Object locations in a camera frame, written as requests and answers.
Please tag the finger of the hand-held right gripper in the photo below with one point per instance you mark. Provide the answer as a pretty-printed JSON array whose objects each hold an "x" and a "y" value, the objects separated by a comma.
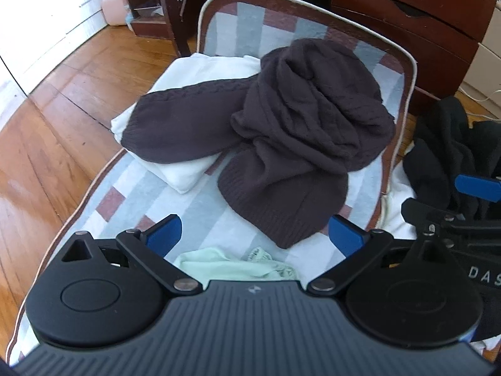
[
  {"x": 479, "y": 187},
  {"x": 422, "y": 213}
]

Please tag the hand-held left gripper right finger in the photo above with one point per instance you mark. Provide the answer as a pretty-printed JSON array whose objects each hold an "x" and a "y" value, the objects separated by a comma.
[{"x": 346, "y": 237}]

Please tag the plaid blanket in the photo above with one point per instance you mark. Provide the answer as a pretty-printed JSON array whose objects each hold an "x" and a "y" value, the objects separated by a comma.
[{"x": 129, "y": 199}]

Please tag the dark wooden dresser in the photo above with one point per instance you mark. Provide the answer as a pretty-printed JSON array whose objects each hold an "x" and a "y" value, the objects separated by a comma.
[{"x": 411, "y": 27}]

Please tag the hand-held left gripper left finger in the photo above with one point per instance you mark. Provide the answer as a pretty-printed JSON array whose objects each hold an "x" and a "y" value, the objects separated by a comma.
[{"x": 166, "y": 235}]

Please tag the blue spray bottle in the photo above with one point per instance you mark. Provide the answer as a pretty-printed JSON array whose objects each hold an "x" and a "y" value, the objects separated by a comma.
[{"x": 129, "y": 17}]

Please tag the dark brown knit sweater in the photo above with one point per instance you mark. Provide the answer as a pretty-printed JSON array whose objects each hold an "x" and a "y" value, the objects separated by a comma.
[{"x": 293, "y": 125}]

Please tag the pink case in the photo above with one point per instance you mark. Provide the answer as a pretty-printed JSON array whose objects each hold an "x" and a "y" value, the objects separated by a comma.
[{"x": 114, "y": 6}]

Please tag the white wardrobe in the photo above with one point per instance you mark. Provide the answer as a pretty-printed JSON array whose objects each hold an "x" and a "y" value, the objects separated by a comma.
[{"x": 47, "y": 11}]

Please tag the dark wooden chair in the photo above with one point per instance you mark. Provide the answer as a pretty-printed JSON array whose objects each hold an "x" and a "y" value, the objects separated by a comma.
[{"x": 176, "y": 8}]

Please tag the black garment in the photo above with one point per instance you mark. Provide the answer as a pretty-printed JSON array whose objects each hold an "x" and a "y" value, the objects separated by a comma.
[{"x": 438, "y": 156}]

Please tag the white folded cloth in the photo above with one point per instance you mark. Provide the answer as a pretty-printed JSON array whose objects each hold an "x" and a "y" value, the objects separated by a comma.
[{"x": 184, "y": 176}]

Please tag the light green garment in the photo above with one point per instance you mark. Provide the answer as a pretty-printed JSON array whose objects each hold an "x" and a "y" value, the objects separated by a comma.
[{"x": 219, "y": 264}]

